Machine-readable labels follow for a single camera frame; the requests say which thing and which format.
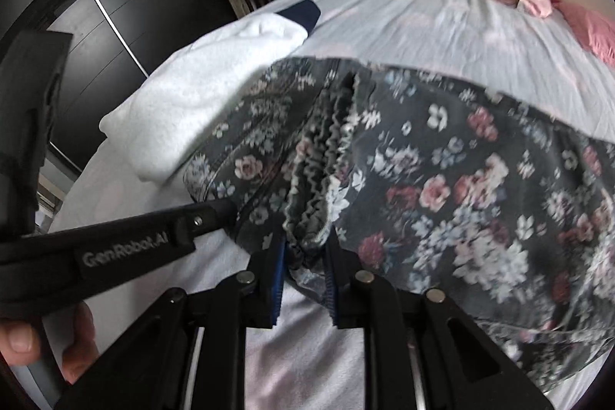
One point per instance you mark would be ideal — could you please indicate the dark floral pants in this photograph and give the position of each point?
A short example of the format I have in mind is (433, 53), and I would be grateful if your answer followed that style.
(456, 198)

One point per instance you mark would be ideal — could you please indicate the person's left hand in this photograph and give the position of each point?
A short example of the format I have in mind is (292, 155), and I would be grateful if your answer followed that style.
(79, 342)

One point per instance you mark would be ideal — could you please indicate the bed with pale dotted sheet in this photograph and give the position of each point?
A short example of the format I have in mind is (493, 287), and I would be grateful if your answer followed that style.
(432, 16)

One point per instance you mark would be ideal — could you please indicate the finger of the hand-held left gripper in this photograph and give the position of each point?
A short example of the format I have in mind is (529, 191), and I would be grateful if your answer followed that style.
(216, 213)

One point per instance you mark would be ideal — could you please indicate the white sweater with navy cuff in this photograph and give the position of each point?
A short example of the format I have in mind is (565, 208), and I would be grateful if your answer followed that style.
(192, 78)

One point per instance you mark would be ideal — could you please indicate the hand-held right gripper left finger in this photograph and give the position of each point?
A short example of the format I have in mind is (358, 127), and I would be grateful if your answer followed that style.
(276, 285)

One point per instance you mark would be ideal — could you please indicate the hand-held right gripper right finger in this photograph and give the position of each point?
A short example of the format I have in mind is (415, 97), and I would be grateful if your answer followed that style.
(331, 290)

